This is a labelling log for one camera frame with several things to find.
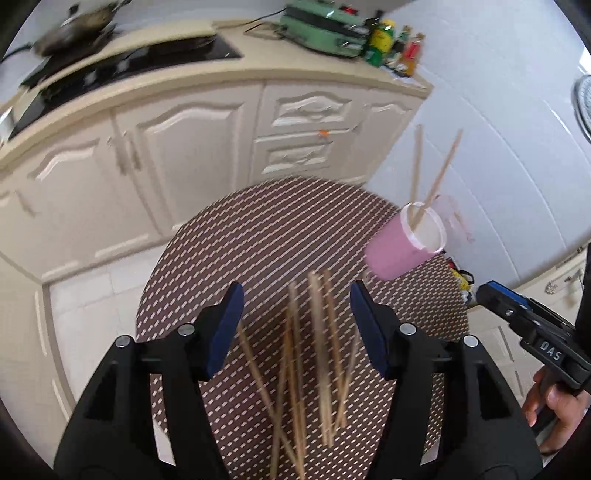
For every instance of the person's right hand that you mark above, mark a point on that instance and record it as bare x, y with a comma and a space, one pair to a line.
561, 410

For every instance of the brown polka-dot tablecloth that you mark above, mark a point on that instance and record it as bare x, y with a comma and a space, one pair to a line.
277, 221

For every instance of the yellow and black object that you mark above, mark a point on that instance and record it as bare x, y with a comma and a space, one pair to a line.
459, 279

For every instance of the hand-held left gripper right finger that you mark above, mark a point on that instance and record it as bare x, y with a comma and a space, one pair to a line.
367, 323

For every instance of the red sauce bottle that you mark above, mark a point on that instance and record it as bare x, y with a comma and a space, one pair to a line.
412, 55

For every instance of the dark sauce bottle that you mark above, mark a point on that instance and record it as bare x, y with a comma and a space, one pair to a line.
402, 41

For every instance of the cream low cabinet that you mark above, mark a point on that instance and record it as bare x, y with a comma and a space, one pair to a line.
503, 360

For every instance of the green kitchen appliance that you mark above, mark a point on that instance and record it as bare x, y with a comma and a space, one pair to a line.
323, 25

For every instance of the pink cup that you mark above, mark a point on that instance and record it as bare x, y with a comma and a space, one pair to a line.
397, 249

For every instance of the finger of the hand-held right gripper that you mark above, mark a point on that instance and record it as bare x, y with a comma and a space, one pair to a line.
494, 300
510, 294

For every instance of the pile of wooden chopsticks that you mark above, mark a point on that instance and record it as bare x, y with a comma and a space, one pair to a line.
318, 350

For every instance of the dark wok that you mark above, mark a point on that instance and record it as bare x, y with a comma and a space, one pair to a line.
78, 25

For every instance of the black cooktop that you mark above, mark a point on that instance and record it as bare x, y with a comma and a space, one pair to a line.
138, 57

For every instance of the beige kitchen countertop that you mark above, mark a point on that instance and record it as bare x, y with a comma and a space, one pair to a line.
258, 69

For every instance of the electric fan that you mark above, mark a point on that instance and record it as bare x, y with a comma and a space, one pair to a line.
584, 108

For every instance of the wooden chopstick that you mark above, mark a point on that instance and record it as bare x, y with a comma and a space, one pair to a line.
443, 164

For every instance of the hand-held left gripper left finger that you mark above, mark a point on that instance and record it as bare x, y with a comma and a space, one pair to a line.
226, 323

